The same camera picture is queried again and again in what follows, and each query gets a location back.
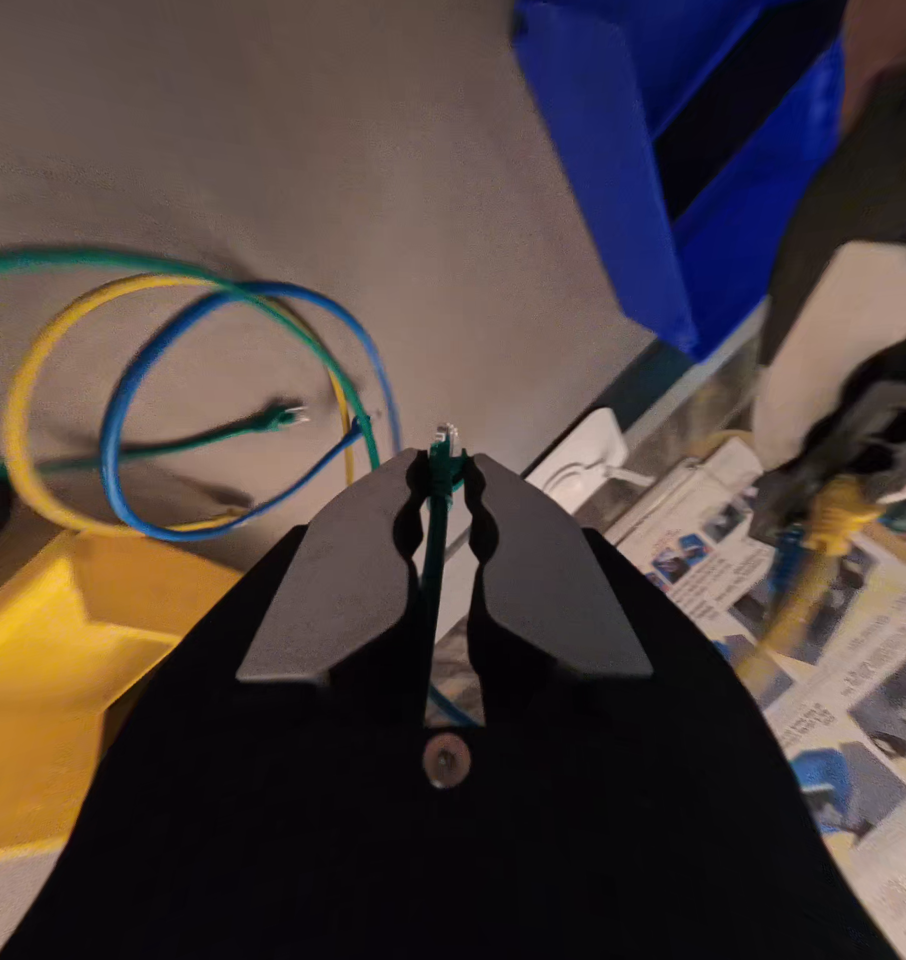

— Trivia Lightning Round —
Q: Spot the instruction poster stand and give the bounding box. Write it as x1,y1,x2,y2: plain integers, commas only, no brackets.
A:
524,407,906,960

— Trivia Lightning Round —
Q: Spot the yellow ethernet cable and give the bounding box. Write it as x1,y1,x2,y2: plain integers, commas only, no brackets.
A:
4,272,886,702

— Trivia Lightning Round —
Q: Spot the blue ethernet cable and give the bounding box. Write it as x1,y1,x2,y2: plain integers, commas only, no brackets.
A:
99,279,808,730

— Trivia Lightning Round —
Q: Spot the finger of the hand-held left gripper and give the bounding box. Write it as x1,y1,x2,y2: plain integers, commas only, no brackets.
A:
751,241,906,471

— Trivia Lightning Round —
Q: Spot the yellow plastic bin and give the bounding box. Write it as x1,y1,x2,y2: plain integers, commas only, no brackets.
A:
0,528,245,864

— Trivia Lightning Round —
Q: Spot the green ethernet cable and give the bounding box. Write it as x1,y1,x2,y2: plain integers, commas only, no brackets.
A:
0,247,472,725

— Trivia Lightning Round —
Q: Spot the blue plastic bin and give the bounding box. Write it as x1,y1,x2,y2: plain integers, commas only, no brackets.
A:
511,0,849,363

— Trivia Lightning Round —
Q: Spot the black bin divider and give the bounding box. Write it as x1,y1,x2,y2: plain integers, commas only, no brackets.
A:
651,0,847,224

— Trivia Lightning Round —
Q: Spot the black network switch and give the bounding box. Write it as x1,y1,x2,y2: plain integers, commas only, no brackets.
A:
756,378,906,545

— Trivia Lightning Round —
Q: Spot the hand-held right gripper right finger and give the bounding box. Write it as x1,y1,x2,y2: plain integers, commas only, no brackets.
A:
462,452,656,726

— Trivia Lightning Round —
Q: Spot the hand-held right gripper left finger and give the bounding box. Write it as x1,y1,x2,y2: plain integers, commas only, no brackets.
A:
235,447,433,726

